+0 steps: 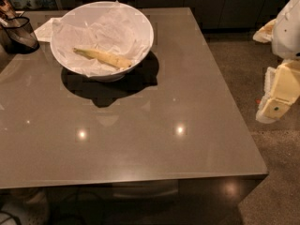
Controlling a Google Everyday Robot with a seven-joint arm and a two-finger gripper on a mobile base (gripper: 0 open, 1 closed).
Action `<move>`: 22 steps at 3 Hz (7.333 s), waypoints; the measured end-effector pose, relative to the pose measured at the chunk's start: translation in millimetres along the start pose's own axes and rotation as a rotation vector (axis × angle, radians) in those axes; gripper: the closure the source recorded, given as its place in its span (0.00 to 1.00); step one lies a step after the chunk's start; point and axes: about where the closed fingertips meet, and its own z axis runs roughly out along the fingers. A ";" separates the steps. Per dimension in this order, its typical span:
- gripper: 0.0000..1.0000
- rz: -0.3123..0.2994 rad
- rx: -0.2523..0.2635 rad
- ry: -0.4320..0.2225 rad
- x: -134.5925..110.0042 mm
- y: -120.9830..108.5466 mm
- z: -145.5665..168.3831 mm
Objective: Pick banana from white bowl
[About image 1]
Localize black mesh basket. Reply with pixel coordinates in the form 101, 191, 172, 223
0, 17, 39, 54

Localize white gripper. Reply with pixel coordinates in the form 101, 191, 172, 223
253, 0, 300, 124

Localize white paper sheet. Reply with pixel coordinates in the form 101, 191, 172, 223
35, 18, 61, 42

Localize yellow banana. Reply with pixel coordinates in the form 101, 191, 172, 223
72, 48, 132, 68

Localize white bowl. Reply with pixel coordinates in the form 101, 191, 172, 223
49, 1, 155, 83

